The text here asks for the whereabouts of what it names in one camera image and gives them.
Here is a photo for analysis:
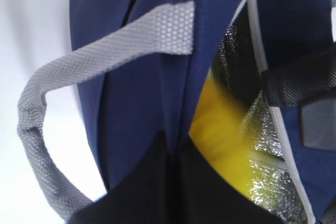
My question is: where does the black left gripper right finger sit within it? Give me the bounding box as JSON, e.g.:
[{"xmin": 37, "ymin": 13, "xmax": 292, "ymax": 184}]
[{"xmin": 175, "ymin": 140, "xmax": 308, "ymax": 223}]

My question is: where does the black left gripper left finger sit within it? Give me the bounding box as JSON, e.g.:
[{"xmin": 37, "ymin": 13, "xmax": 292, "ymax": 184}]
[{"xmin": 68, "ymin": 132, "xmax": 176, "ymax": 223}]

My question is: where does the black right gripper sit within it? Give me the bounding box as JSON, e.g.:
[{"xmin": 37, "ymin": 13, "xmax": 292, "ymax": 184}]
[{"xmin": 261, "ymin": 43, "xmax": 335, "ymax": 147}]

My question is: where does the yellow banana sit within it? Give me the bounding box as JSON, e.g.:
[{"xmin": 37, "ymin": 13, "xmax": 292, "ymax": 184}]
[{"xmin": 189, "ymin": 71, "xmax": 251, "ymax": 196}]

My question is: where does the navy insulated lunch bag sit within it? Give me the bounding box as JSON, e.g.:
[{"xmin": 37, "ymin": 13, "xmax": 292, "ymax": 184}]
[{"xmin": 17, "ymin": 0, "xmax": 335, "ymax": 223}]

